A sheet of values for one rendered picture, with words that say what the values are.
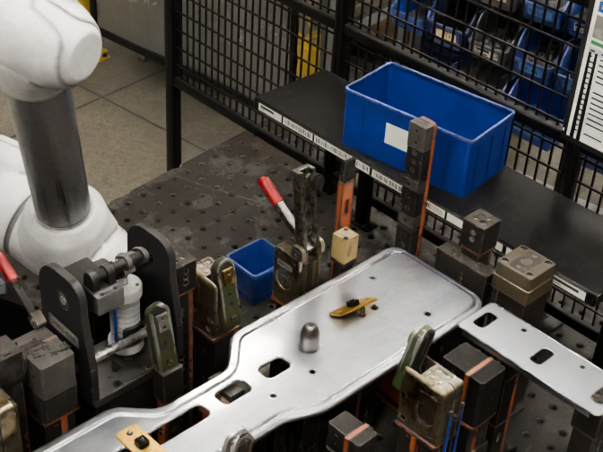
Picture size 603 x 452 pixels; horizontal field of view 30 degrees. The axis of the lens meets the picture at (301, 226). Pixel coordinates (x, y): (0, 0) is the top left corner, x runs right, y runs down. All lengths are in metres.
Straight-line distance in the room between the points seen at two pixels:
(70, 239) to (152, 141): 2.28
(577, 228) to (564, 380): 0.40
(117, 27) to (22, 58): 3.07
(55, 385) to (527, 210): 0.97
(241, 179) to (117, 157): 1.46
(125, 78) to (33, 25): 3.14
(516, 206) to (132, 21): 2.66
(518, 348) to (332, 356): 0.31
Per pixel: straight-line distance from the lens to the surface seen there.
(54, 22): 1.61
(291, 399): 1.77
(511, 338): 1.93
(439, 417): 1.78
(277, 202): 1.97
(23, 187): 2.17
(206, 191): 2.75
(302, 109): 2.44
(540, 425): 2.23
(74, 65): 1.62
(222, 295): 1.87
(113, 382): 1.85
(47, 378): 1.73
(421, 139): 2.09
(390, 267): 2.04
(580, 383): 1.88
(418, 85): 2.36
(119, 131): 4.37
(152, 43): 4.55
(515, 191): 2.25
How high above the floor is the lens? 2.23
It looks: 35 degrees down
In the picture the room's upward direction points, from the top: 4 degrees clockwise
